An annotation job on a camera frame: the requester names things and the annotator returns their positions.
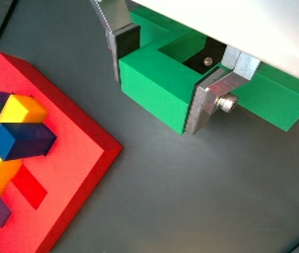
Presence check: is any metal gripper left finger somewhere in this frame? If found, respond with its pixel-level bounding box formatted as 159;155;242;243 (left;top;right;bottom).
90;0;142;80

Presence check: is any red base board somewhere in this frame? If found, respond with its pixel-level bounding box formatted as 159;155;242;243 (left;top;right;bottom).
0;52;122;253

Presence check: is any green bridge-shaped block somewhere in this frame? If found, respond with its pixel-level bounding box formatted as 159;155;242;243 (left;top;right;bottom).
119;7;299;133

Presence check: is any left blue block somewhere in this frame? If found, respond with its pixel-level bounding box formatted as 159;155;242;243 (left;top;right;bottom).
0;123;56;161

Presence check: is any yellow long bar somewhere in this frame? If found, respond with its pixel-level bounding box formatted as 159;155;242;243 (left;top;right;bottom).
0;95;48;196

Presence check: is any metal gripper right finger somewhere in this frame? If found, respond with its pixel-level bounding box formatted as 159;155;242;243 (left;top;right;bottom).
185;45;261;134

